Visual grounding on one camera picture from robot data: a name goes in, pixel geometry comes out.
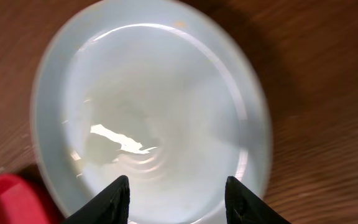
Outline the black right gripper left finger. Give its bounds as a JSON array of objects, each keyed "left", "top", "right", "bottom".
[{"left": 62, "top": 175, "right": 130, "bottom": 224}]

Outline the red plastic tray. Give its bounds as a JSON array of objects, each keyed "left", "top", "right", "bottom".
[{"left": 0, "top": 174, "right": 64, "bottom": 224}]

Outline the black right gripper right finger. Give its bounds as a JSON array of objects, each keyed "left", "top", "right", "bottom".
[{"left": 224, "top": 176, "right": 290, "bottom": 224}]

